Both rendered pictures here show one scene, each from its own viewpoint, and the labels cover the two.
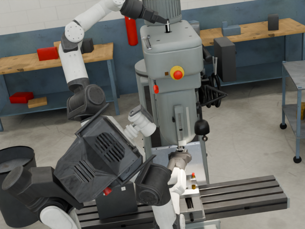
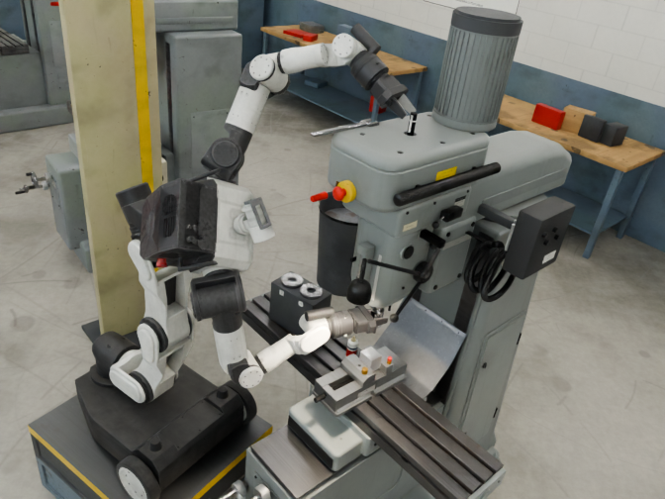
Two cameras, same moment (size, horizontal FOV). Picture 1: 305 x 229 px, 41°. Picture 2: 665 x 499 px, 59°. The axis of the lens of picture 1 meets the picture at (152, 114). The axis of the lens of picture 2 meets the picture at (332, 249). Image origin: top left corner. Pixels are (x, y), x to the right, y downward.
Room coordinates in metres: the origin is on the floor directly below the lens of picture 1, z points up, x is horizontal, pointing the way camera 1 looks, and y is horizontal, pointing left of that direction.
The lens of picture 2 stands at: (0.64, -1.16, 2.45)
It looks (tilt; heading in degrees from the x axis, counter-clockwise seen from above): 31 degrees down; 46
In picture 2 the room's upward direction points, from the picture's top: 7 degrees clockwise
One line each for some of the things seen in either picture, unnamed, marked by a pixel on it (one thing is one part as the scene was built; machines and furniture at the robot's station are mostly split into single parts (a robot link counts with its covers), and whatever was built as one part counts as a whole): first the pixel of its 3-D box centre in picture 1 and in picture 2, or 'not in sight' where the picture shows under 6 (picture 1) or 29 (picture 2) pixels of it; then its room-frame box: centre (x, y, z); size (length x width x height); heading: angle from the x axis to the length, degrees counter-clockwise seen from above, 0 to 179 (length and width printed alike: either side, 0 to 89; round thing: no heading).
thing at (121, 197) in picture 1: (114, 194); (299, 305); (1.90, 0.27, 1.02); 0.22 x 0.12 x 0.20; 102
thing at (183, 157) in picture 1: (178, 162); (352, 322); (1.82, -0.10, 1.22); 0.13 x 0.12 x 0.10; 73
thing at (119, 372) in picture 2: not in sight; (144, 373); (1.36, 0.58, 0.68); 0.21 x 0.20 x 0.13; 104
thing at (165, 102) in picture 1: (176, 111); (388, 255); (1.91, -0.13, 1.47); 0.21 x 0.19 x 0.32; 91
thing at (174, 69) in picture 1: (177, 72); (346, 191); (1.67, -0.13, 1.76); 0.06 x 0.02 x 0.06; 91
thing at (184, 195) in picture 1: (187, 191); (357, 369); (1.85, -0.13, 1.01); 0.12 x 0.06 x 0.04; 89
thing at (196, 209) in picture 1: (187, 194); (361, 374); (1.87, -0.14, 0.97); 0.35 x 0.15 x 0.11; 179
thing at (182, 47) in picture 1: (169, 47); (409, 157); (1.92, -0.13, 1.81); 0.47 x 0.26 x 0.16; 1
